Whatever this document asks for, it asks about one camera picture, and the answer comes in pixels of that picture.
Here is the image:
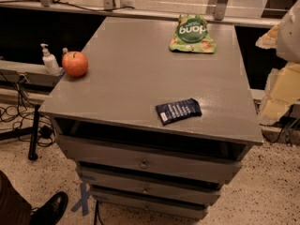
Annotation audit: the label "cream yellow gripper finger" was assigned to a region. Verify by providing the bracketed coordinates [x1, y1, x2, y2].
[258, 62, 300, 125]

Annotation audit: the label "red orange apple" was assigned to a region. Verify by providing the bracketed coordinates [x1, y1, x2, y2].
[62, 52, 88, 78]

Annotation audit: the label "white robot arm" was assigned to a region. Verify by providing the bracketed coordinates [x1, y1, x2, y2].
[256, 0, 300, 126]

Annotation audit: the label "green snack chip bag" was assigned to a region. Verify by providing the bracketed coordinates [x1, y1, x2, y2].
[169, 15, 217, 53]

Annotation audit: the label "dark blue snack packet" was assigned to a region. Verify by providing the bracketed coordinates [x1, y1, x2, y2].
[156, 98, 202, 126]

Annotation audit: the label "top grey drawer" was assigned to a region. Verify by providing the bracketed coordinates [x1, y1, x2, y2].
[56, 135, 241, 183]

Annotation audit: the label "grey drawer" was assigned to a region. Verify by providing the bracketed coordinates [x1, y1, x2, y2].
[56, 135, 241, 183]
[76, 166, 220, 205]

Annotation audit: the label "grey drawer cabinet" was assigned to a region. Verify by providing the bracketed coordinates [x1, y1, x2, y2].
[40, 18, 263, 219]

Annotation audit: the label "middle grey drawer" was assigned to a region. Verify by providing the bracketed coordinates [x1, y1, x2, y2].
[76, 166, 220, 205]

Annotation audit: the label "blue tape floor mark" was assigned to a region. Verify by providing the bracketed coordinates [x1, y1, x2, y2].
[71, 182, 92, 217]

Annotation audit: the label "white pump dispenser bottle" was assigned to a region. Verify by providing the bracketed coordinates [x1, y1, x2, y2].
[40, 43, 60, 75]

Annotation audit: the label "black stand pole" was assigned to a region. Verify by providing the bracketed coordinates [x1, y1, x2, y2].
[0, 105, 39, 160]

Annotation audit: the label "black leather shoe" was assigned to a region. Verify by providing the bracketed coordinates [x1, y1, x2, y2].
[29, 191, 68, 225]

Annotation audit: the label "brown trouser leg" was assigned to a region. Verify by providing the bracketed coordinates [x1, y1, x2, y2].
[0, 171, 32, 225]

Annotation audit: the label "black floor cables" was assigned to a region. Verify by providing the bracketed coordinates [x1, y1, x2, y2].
[0, 70, 57, 148]

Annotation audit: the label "metal shelf rail frame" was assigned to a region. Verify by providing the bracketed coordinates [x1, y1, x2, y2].
[0, 0, 300, 29]

